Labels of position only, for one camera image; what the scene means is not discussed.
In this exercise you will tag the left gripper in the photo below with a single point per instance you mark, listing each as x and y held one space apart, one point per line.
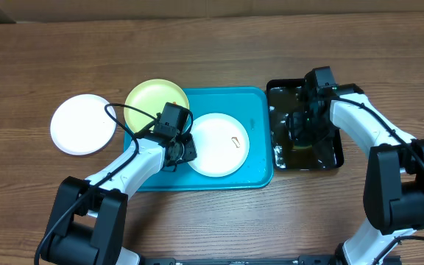
191 154

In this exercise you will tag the green yellow sponge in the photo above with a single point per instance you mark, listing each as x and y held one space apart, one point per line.
297 147

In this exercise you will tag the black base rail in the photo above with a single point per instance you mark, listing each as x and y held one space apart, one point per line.
301 260

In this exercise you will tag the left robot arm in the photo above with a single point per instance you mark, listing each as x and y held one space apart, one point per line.
86 225

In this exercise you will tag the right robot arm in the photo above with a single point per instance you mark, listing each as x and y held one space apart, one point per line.
394 185

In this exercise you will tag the black water tray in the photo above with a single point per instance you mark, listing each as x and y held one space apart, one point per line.
283 95

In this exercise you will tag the teal plastic tray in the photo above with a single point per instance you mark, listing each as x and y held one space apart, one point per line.
247 105

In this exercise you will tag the white plate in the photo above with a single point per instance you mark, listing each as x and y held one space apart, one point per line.
222 145
83 124

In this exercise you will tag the lime green plate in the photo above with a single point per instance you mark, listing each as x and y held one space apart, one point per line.
151 96

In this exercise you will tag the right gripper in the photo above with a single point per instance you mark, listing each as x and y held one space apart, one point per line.
304 135

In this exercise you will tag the white plate front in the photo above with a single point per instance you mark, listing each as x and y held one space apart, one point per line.
222 145

